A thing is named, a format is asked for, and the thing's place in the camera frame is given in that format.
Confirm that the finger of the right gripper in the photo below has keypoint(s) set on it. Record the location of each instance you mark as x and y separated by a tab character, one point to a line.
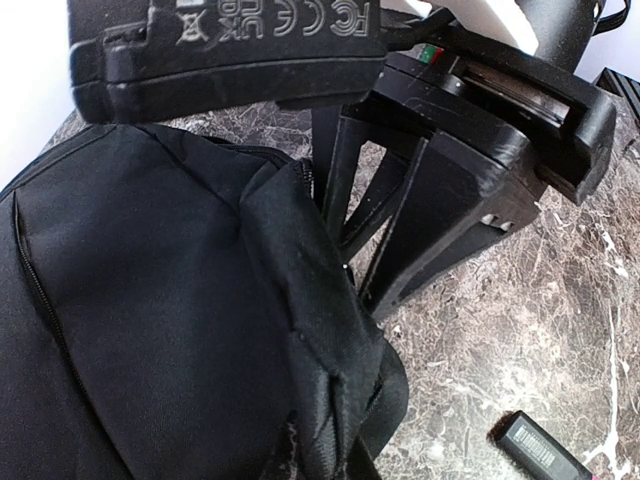
338	136

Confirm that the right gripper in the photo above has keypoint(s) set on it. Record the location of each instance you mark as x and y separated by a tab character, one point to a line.
456	202

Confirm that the black student bag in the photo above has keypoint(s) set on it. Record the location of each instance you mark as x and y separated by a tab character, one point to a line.
173	307

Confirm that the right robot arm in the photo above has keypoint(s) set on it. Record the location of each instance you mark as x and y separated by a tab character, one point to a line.
518	24

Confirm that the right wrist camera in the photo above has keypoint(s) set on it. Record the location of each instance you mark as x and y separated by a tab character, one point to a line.
140	61

